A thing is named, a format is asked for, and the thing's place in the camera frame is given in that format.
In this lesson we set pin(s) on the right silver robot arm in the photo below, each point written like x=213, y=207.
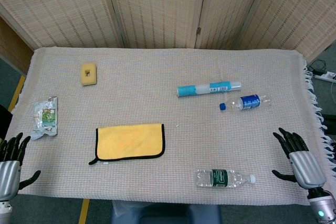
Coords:
x=321, y=205

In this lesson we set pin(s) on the white power strip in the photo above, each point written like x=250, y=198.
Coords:
x=326, y=77

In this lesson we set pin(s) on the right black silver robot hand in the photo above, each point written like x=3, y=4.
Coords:
x=308, y=169

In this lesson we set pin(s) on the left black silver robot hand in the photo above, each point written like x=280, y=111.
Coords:
x=8, y=176

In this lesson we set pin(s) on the yellow sponge with hole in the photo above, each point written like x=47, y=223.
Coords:
x=89, y=78

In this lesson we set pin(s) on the silver green snack packet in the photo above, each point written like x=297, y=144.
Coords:
x=44, y=119

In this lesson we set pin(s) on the dark grey microfibre cloth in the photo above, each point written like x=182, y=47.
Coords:
x=128, y=142

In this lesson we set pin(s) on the brass screen hinge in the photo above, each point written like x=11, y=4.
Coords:
x=199, y=31

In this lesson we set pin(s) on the black object beside table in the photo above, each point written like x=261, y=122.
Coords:
x=4, y=121

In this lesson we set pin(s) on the blue plastic bag roll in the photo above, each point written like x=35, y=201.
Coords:
x=189, y=90

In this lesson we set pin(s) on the green label water bottle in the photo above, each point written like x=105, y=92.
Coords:
x=221, y=178

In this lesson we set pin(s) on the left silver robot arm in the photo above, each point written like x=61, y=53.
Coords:
x=4, y=212

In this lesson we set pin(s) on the blue label water bottle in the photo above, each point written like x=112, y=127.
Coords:
x=250, y=102

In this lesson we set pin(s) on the brown wooden board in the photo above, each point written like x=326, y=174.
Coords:
x=13, y=48

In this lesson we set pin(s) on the woven folding screen panel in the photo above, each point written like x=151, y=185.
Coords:
x=157, y=6
x=65, y=11
x=296, y=11
x=225, y=11

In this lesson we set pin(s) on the beige woven tablecloth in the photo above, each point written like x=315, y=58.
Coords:
x=210, y=142

